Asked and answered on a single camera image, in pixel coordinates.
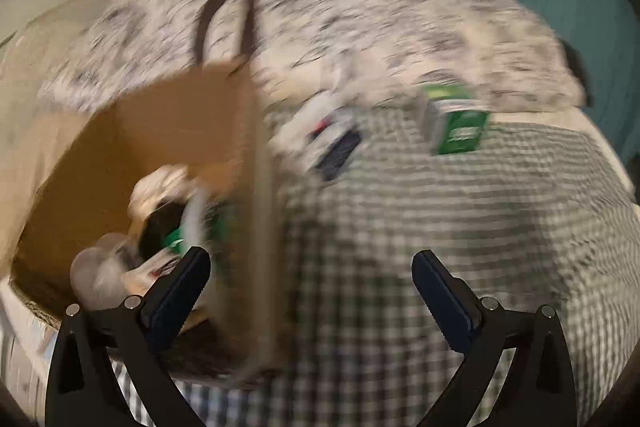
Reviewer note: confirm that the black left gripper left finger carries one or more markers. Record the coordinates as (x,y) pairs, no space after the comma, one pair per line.
(82,388)

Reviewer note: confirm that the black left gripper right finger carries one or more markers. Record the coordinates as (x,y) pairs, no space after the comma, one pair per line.
(539,389)

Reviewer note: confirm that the green 999 medicine box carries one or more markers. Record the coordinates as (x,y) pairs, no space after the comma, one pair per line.
(450,117)

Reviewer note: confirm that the white blue packet bag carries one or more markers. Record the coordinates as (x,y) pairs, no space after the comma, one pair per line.
(319,139)

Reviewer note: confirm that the black small object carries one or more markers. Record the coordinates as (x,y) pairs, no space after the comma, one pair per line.
(161,228)

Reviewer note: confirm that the grey checkered cloth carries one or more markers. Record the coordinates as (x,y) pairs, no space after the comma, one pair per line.
(395,265)

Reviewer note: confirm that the brown cardboard box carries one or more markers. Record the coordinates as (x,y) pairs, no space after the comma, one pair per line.
(70,179)

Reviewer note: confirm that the black cloth behind quilt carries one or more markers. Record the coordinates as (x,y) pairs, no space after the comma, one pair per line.
(575,64)

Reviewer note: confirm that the floral folded quilt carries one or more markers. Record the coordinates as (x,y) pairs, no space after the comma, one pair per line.
(377,52)

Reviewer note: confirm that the teal curtain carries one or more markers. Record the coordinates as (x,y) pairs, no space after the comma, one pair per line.
(605,33)

